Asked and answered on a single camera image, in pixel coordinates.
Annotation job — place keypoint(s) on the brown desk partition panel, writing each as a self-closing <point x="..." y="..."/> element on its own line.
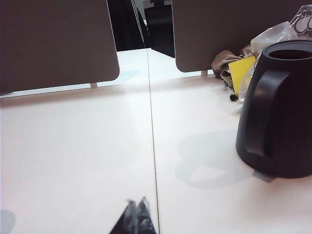
<point x="219" y="31"/>
<point x="56" y="44"/>

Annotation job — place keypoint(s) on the brown crumpled cloth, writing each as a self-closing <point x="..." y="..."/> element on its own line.
<point x="224" y="61"/>

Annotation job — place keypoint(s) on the yellow sponge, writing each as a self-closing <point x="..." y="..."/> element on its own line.
<point x="240" y="73"/>

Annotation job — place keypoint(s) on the black kettle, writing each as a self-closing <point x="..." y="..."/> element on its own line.
<point x="280" y="109"/>

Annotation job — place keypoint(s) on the black jacket white stripes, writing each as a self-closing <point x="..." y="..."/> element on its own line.
<point x="124" y="24"/>

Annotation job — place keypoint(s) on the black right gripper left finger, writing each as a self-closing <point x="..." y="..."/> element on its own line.
<point x="125" y="219"/>

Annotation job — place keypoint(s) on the clear printed plastic bag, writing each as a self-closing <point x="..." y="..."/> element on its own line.
<point x="301" y="22"/>

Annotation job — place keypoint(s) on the black marker pen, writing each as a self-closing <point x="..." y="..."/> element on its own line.
<point x="232" y="95"/>

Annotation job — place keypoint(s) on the translucent white plastic bag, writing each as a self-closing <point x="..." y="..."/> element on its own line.
<point x="270" y="36"/>

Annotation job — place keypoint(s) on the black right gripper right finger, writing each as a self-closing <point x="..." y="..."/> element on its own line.
<point x="146" y="219"/>

